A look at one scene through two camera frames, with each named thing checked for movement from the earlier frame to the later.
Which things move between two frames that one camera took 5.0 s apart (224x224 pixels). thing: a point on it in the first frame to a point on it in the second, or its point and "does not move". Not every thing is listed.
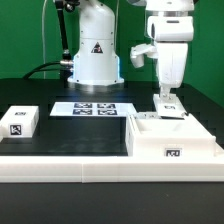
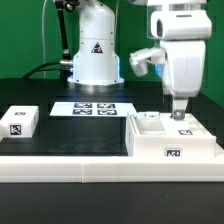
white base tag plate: (93, 109) does not move
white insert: (171, 107) to (189, 127)
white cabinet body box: (168, 137) does not move
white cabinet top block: (20, 121) does not move
